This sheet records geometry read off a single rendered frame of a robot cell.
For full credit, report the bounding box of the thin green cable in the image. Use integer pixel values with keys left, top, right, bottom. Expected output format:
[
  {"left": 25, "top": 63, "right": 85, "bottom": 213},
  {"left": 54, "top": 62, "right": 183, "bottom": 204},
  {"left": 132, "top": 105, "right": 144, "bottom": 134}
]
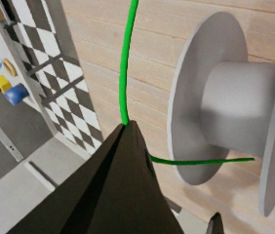
[{"left": 119, "top": 0, "right": 255, "bottom": 166}]

